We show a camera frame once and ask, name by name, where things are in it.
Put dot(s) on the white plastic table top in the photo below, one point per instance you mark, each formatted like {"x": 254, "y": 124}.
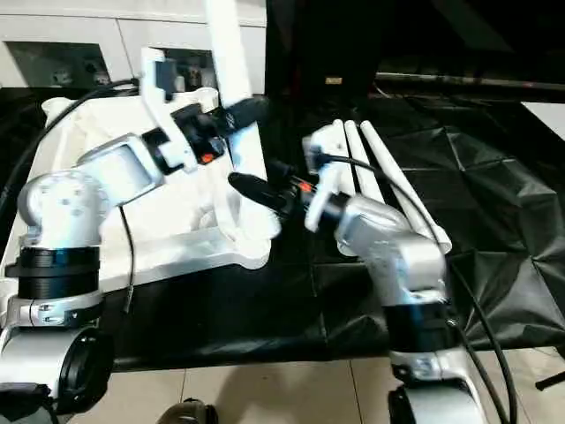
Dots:
{"x": 176, "y": 221}

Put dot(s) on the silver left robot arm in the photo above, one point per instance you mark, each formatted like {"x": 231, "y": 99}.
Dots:
{"x": 66, "y": 203}

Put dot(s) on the white glass door cabinet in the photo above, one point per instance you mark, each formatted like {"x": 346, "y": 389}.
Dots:
{"x": 132, "y": 31}

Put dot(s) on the black work mat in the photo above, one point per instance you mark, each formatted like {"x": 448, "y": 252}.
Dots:
{"x": 485, "y": 199}

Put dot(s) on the dark shoe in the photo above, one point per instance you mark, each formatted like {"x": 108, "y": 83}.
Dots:
{"x": 190, "y": 413}

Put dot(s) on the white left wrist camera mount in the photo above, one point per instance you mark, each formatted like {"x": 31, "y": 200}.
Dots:
{"x": 152, "y": 101}

